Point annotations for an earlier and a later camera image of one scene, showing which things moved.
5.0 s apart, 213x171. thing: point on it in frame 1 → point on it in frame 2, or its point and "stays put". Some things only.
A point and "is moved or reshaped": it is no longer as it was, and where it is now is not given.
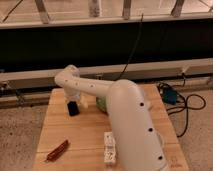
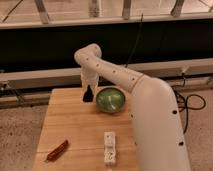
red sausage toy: x=57 y=150 stays put
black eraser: x=73 y=108 is moved or reshaped
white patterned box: x=109 y=147 stays put
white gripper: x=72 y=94 → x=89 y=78
